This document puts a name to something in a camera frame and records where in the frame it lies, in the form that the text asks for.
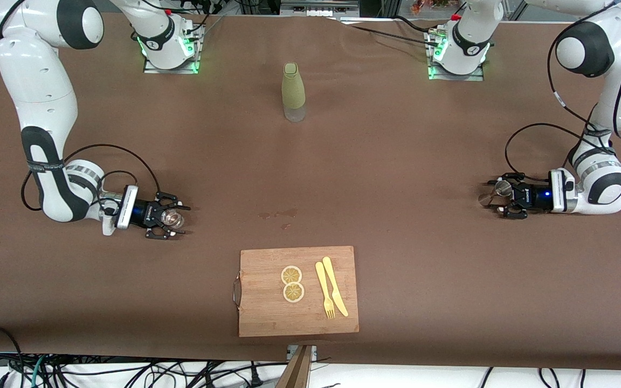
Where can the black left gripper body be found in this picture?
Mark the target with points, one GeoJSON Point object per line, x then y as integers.
{"type": "Point", "coordinates": [532, 199]}

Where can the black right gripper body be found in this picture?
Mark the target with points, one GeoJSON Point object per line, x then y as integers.
{"type": "Point", "coordinates": [143, 212]}

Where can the steel double jigger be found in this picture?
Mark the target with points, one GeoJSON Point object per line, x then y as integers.
{"type": "Point", "coordinates": [502, 188]}

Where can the clear glass measuring cup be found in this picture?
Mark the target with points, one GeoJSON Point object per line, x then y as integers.
{"type": "Point", "coordinates": [172, 218]}

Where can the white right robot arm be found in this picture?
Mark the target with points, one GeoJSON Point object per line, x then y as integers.
{"type": "Point", "coordinates": [41, 91]}

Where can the brown table cover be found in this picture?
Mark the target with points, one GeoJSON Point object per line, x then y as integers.
{"type": "Point", "coordinates": [397, 161]}

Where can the wooden cutting board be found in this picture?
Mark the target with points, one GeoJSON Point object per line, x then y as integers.
{"type": "Point", "coordinates": [267, 307]}

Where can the lemon slice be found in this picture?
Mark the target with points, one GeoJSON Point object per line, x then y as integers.
{"type": "Point", "coordinates": [294, 292]}
{"type": "Point", "coordinates": [291, 275]}

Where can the green sleeved glass bottle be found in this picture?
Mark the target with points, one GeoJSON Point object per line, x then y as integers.
{"type": "Point", "coordinates": [293, 89]}

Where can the yellow plastic fork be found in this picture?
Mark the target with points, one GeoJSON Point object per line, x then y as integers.
{"type": "Point", "coordinates": [323, 285]}

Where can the yellow plastic knife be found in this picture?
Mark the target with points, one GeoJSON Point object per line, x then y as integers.
{"type": "Point", "coordinates": [335, 285]}

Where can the aluminium profile bar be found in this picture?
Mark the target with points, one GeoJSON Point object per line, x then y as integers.
{"type": "Point", "coordinates": [318, 6]}

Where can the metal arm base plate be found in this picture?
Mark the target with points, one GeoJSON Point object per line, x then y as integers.
{"type": "Point", "coordinates": [477, 74]}
{"type": "Point", "coordinates": [151, 69]}

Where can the wooden post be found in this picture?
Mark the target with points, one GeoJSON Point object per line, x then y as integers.
{"type": "Point", "coordinates": [295, 372]}

